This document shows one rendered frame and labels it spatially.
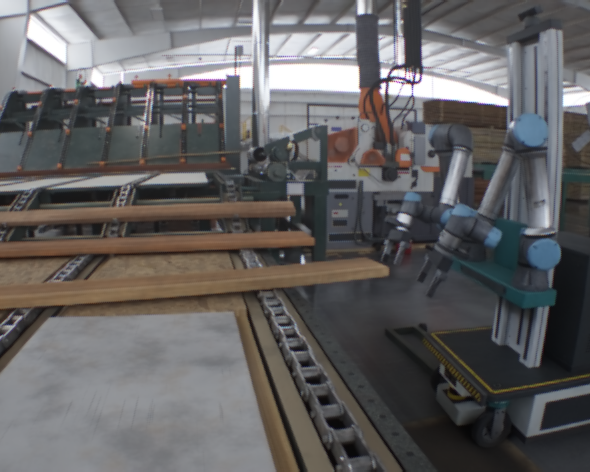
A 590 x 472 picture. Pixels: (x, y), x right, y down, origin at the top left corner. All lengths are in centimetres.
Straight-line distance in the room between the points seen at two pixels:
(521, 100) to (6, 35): 1253
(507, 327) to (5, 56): 1268
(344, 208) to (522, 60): 394
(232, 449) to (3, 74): 1283
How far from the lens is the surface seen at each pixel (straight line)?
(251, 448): 62
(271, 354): 92
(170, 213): 235
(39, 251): 186
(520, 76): 220
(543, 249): 162
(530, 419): 203
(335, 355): 91
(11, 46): 1326
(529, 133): 159
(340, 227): 575
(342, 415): 68
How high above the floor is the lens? 120
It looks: 10 degrees down
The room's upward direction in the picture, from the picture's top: straight up
